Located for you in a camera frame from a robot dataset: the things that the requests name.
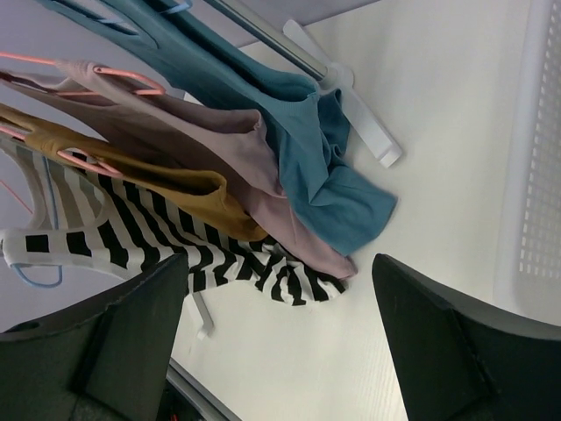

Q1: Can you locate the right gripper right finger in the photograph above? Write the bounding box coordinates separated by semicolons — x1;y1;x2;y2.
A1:
372;253;560;420

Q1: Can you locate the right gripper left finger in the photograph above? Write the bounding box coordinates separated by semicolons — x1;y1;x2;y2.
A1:
1;254;188;420

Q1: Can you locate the black white striped tank top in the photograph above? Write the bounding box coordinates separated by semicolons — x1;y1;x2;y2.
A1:
1;137;346;306

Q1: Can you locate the blue hanger of striped top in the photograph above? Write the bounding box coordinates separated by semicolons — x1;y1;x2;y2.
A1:
10;157;63;289

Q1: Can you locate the mustard tank top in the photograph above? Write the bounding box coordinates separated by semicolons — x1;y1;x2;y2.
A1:
1;104;267;241

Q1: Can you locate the mauve pink tank top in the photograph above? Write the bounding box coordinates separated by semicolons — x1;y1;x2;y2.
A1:
1;61;357;279

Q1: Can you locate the teal blue tank top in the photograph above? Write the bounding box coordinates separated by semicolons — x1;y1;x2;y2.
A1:
45;1;397;255

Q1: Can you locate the blue hanger of teal top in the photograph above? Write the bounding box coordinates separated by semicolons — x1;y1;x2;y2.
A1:
57;0;193;35

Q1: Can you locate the metal clothes rack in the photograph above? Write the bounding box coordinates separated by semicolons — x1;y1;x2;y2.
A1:
188;0;404;341

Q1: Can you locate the white plastic basket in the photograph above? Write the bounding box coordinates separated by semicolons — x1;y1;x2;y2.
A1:
494;1;560;325

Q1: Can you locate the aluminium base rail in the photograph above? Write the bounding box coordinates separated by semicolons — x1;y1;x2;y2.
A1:
167;358;241;421

